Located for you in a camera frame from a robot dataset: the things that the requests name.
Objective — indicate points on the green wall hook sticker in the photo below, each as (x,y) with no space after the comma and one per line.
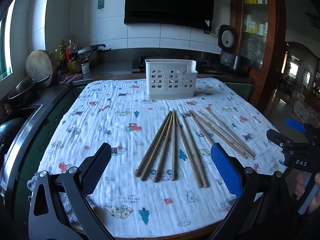
(101,3)

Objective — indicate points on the window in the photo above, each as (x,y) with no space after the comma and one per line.
(7,45)

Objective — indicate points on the white cartoon printed cloth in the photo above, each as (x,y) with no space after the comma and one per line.
(120,120)

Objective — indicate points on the black gas stove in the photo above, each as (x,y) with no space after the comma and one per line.
(137,63)

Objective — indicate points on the white plastic utensil holder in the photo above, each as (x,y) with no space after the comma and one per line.
(170,80)

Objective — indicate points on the green lower kitchen cabinet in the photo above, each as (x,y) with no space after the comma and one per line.
(47,135)

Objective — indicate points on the black range hood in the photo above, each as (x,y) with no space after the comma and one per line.
(172,0)

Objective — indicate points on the dark sauce bottle yellow label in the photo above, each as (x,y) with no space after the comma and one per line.
(72,60)

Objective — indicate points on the pink rag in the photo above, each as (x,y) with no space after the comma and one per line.
(68,78)

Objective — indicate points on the steel pressure cooker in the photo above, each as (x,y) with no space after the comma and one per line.
(91,51)

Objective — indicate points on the small white seasoning jar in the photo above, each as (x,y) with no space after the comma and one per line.
(85,68)

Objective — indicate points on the round wooden chopping board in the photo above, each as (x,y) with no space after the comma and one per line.
(38,65)

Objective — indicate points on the person's right hand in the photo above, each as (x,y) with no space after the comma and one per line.
(300,185)

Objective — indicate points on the green bottle yellow cap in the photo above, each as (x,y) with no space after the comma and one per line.
(61,51)

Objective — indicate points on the wooden glass door cabinet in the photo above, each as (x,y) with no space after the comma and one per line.
(255,37)

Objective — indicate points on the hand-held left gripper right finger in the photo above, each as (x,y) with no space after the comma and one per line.
(225,167)

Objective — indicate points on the black rice cooker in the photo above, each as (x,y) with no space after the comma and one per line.
(227,40)

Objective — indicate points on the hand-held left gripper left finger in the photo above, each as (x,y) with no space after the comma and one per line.
(97,170)

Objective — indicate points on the bunch of dark chopsticks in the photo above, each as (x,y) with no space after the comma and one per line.
(165,140)

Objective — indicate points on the wall power socket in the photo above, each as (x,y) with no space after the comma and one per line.
(211,32)

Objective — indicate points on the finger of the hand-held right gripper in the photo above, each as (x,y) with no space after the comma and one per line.
(277,137)
(295,125)

